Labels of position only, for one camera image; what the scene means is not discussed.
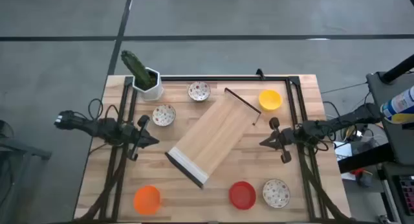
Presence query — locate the red plastic mini bowl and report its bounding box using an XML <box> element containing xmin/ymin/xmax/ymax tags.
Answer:
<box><xmin>228</xmin><ymin>181</ymin><xmax>257</xmax><ymax>210</ymax></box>

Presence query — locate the white hexagonal plant pot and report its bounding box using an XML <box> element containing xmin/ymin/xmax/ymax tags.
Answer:
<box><xmin>132</xmin><ymin>67</ymin><xmax>164</xmax><ymax>101</ymax></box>

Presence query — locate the green cactus plant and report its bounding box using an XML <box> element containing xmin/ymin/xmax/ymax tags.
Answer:
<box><xmin>120</xmin><ymin>50</ymin><xmax>156</xmax><ymax>89</ymax></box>

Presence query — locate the white blue spray can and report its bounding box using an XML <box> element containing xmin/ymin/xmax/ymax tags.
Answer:
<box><xmin>380</xmin><ymin>85</ymin><xmax>414</xmax><ymax>124</ymax></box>

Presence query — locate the wooden shelf with black ends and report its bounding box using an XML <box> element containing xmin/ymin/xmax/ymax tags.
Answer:
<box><xmin>164</xmin><ymin>87</ymin><xmax>262</xmax><ymax>189</ymax></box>

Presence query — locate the dark grey cart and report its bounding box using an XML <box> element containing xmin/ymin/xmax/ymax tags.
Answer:
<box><xmin>365</xmin><ymin>71</ymin><xmax>414</xmax><ymax>166</ymax></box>

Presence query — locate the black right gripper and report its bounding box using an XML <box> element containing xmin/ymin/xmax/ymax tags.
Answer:
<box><xmin>259</xmin><ymin>117</ymin><xmax>297</xmax><ymax>164</ymax></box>

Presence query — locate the black pole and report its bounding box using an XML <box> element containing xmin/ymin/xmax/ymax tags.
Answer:
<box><xmin>378</xmin><ymin>54</ymin><xmax>414</xmax><ymax>85</ymax></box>

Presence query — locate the orange plastic mini bowl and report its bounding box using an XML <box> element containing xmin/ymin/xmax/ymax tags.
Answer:
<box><xmin>133</xmin><ymin>185</ymin><xmax>162</xmax><ymax>216</ymax></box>

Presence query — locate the small grey box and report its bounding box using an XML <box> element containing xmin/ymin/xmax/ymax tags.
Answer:
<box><xmin>358</xmin><ymin>171</ymin><xmax>373</xmax><ymax>188</ymax></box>

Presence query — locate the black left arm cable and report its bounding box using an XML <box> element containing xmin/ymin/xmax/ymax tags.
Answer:
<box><xmin>88</xmin><ymin>98</ymin><xmax>121</xmax><ymax>122</ymax></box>

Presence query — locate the black diagonal beam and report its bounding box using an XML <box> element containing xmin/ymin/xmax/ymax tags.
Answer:
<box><xmin>338</xmin><ymin>142</ymin><xmax>396</xmax><ymax>175</ymax></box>

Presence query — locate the yellow plastic mini bowl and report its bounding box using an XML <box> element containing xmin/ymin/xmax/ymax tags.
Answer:
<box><xmin>258</xmin><ymin>89</ymin><xmax>283</xmax><ymax>111</ymax></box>

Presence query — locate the grey metal stand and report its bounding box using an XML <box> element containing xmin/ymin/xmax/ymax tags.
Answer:
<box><xmin>0</xmin><ymin>120</ymin><xmax>52</xmax><ymax>224</ymax></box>

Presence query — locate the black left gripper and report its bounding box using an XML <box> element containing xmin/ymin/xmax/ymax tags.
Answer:
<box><xmin>122</xmin><ymin>115</ymin><xmax>160</xmax><ymax>162</ymax></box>

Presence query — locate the black aluminium table frame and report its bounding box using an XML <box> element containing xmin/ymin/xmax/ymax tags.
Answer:
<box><xmin>73</xmin><ymin>75</ymin><xmax>356</xmax><ymax>224</ymax></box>

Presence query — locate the dark grey cabinet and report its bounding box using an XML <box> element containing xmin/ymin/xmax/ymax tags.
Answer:
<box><xmin>376</xmin><ymin>162</ymin><xmax>414</xmax><ymax>224</ymax></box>

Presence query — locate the white floral mini bowl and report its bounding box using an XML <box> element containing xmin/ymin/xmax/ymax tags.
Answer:
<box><xmin>188</xmin><ymin>81</ymin><xmax>212</xmax><ymax>102</ymax></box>
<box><xmin>151</xmin><ymin>104</ymin><xmax>177</xmax><ymax>127</ymax></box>
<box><xmin>262</xmin><ymin>179</ymin><xmax>291</xmax><ymax>208</ymax></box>

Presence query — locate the white paper sheet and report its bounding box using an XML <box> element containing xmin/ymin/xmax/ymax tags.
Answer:
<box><xmin>334</xmin><ymin>141</ymin><xmax>353</xmax><ymax>162</ymax></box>

